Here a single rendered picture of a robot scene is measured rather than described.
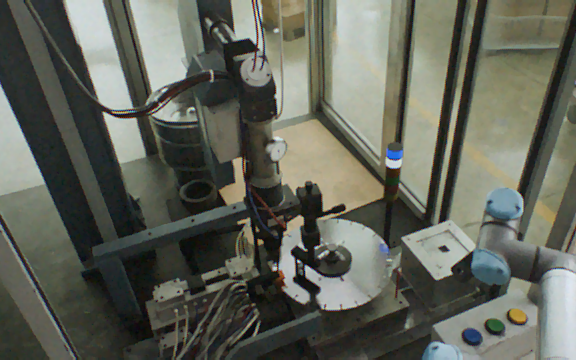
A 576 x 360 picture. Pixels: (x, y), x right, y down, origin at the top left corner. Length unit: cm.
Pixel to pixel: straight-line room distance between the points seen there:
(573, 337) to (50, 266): 156
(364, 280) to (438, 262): 25
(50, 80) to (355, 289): 94
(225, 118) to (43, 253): 108
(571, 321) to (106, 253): 108
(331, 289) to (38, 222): 118
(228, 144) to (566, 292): 71
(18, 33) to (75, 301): 81
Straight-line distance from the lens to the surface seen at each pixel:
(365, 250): 149
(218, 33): 119
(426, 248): 159
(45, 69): 146
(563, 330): 96
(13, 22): 146
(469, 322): 145
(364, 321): 147
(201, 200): 167
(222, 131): 112
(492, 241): 113
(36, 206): 222
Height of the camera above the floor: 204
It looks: 39 degrees down
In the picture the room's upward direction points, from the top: 3 degrees counter-clockwise
